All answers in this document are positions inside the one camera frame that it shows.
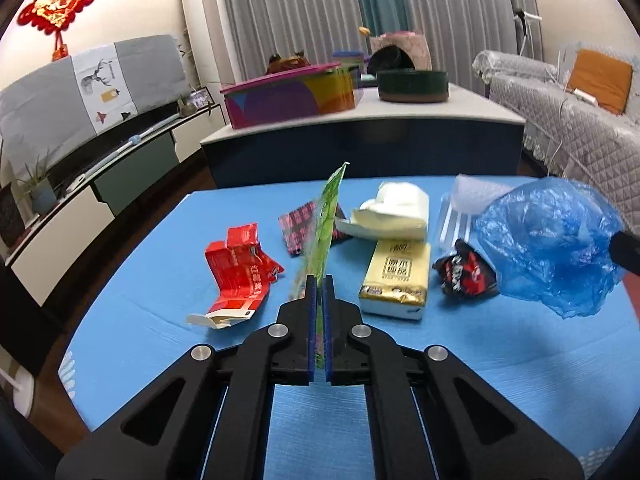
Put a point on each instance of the black pink patterned wrapper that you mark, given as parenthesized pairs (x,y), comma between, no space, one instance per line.
(296,227)

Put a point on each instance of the white tv cabinet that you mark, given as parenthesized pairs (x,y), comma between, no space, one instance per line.
(54,242)

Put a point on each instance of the clear plastic packaging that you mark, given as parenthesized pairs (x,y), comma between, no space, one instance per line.
(468,198)

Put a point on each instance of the yellow tissue pack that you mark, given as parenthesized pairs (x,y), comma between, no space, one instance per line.
(396,282)

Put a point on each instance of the black red snack wrapper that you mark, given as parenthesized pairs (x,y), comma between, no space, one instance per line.
(465,273)

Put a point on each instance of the white standing air conditioner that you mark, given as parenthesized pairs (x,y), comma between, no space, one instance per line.
(214,53)

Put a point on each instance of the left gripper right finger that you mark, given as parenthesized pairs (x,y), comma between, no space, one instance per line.
(430,415)

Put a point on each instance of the green snack wrapper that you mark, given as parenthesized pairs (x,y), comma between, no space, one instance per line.
(318,241)

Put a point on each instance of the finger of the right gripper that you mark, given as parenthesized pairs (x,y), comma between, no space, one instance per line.
(624,250)

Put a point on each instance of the grey curtain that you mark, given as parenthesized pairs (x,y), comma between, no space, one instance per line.
(455,30)

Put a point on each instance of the dark green round tin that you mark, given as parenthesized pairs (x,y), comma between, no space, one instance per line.
(413,86)

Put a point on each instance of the red chinese knot ornament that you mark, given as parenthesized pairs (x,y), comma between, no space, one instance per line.
(52,17)

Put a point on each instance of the pink patterned bag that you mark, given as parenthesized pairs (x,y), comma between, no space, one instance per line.
(414,44)

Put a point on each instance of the grey quilted sofa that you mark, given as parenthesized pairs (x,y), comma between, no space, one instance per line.
(566,135)

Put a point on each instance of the orange cushion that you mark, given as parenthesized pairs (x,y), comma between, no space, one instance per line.
(605,78)

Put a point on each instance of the cream paper bag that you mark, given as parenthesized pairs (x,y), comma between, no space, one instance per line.
(400,211)

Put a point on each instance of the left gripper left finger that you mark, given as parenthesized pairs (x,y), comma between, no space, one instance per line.
(207,416)

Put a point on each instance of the crushed red carton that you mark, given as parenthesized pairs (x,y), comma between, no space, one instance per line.
(243,273)

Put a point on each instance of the small potted plant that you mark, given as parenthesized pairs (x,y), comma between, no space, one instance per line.
(36,187)

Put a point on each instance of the blue plastic bag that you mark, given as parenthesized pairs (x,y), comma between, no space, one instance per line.
(548,241)

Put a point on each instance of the covered television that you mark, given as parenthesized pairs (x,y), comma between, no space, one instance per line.
(50,112)

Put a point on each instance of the colourful storage box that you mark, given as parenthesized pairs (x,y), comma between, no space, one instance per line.
(304,92)

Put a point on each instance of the blue table cloth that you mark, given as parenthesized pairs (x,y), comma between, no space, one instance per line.
(578,378)

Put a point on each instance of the white navy coffee table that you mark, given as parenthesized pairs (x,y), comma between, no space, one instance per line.
(467,134)

